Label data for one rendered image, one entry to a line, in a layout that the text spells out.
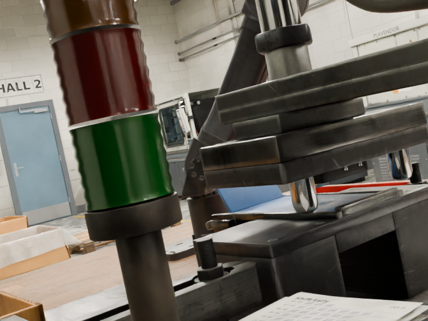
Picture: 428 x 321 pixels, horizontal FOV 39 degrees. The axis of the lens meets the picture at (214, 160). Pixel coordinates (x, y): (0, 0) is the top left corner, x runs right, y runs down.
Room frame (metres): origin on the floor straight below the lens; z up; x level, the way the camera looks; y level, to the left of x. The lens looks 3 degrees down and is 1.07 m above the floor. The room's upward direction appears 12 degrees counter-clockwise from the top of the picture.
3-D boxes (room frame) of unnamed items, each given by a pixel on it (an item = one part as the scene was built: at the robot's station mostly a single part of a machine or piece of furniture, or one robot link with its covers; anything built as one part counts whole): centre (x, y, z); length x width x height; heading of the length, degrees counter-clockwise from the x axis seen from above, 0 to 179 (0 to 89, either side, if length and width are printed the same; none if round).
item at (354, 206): (0.50, -0.12, 0.98); 0.07 x 0.01 x 0.03; 125
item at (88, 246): (7.23, 1.30, 0.07); 1.20 x 1.00 x 0.14; 124
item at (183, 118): (9.48, 0.31, 1.27); 0.23 x 0.18 x 0.38; 122
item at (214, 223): (0.58, -0.01, 0.98); 0.07 x 0.02 x 0.01; 35
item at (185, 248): (0.94, 0.02, 0.94); 0.20 x 0.07 x 0.08; 125
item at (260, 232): (0.52, -0.08, 0.98); 0.20 x 0.10 x 0.01; 125
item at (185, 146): (9.89, 0.58, 1.21); 0.86 x 0.10 x 0.79; 32
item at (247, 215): (0.53, -0.05, 0.98); 0.13 x 0.01 x 0.03; 35
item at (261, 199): (0.56, -0.07, 1.00); 0.15 x 0.07 x 0.03; 35
